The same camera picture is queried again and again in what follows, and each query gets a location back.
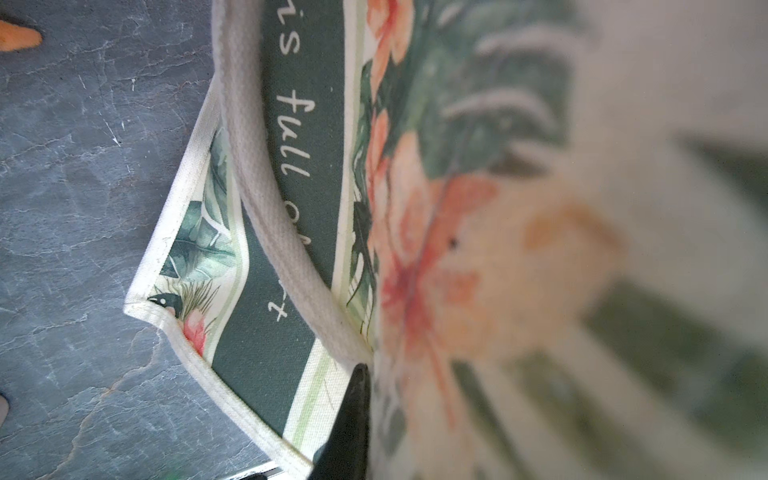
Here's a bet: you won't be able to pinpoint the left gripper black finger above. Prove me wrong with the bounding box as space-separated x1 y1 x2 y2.
308 363 372 480

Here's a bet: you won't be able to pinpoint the cream canvas tote bag leaves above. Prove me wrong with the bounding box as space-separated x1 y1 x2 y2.
124 1 767 479

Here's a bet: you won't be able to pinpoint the orange plush fish toy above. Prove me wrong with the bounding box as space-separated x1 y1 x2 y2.
0 20 43 52

